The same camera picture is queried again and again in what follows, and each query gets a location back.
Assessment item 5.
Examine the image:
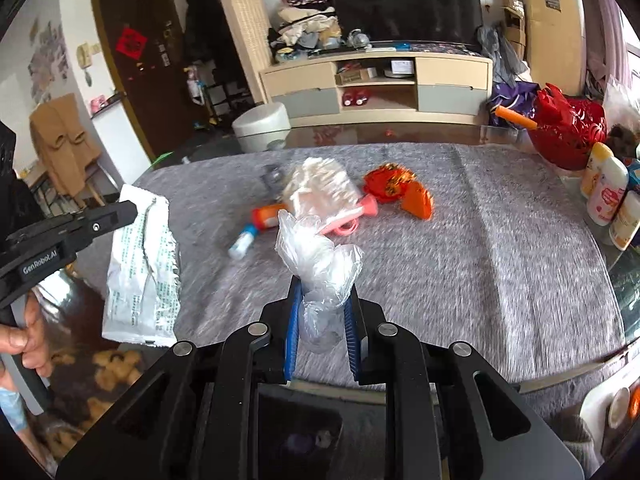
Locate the crumpled orange wrapper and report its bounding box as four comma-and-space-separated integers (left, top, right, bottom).
362, 164, 418, 204

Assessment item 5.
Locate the child's scooter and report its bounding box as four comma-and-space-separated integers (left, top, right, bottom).
187, 67, 221, 128

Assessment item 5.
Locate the pink plastic toy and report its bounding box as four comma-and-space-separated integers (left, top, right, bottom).
320, 195, 378, 237

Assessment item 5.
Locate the beige grey television cabinet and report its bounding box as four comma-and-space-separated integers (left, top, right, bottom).
259, 49, 495, 126

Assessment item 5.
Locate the pile of clothes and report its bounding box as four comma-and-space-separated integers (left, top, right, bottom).
267, 5, 346, 56

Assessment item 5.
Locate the yellow cap lotion bottle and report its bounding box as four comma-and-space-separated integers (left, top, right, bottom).
580, 142, 615, 200

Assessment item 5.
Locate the purple bag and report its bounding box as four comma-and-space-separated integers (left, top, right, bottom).
487, 80, 541, 126

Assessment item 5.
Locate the orange plastic tube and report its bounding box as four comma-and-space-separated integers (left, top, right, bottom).
250, 203, 290, 229

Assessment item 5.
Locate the black hanging coat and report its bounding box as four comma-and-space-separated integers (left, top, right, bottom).
182, 0, 221, 61

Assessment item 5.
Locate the clear thin plastic bag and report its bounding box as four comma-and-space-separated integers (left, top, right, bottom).
275, 210, 364, 356

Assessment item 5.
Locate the dark brown door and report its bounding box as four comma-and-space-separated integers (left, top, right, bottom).
89, 0, 201, 161

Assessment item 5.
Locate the white side cabinet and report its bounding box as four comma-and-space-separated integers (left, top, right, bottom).
90, 92, 156, 186

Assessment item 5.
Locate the grey jacket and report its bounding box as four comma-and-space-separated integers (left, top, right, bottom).
477, 25, 526, 86

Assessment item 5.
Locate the pink curtain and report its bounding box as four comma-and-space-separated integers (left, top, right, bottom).
582, 0, 640, 96

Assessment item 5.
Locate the black television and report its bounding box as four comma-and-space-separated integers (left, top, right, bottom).
326, 0, 485, 53

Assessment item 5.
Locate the red diamond door decoration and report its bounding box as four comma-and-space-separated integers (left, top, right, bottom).
116, 27, 148, 63

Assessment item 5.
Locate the tall cardboard box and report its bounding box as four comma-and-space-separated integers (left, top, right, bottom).
515, 0, 581, 86

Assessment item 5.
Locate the white orange label bottle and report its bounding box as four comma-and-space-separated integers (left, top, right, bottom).
609, 190, 640, 251

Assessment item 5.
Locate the crumpled clear plastic bag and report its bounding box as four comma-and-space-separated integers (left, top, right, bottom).
282, 157, 361, 223

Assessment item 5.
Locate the white pink label bottle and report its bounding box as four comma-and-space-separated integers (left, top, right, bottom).
586, 159, 630, 226

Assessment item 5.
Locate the white round stool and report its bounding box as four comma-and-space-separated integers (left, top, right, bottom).
231, 102, 291, 152

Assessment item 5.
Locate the red plastic basket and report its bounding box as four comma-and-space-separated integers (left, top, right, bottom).
530, 83, 608, 171

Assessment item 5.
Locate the beige lattice panel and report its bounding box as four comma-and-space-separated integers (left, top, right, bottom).
212, 0, 273, 106

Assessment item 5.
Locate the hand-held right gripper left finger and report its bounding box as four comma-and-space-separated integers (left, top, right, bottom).
55, 277, 302, 480

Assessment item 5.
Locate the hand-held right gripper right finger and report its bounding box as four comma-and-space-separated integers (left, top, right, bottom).
344, 285, 586, 480

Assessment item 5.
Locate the orange plastic wedge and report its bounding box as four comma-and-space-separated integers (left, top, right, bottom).
400, 180, 433, 220

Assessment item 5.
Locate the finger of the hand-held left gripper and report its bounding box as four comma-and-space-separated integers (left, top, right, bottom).
6, 200, 139, 252

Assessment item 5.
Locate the white printed packet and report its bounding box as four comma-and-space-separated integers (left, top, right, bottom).
101, 184, 181, 348

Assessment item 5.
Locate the person's left hand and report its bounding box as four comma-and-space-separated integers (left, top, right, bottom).
0, 294, 54, 379

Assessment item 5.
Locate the small cardboard box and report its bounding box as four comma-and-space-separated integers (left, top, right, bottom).
335, 67, 376, 86

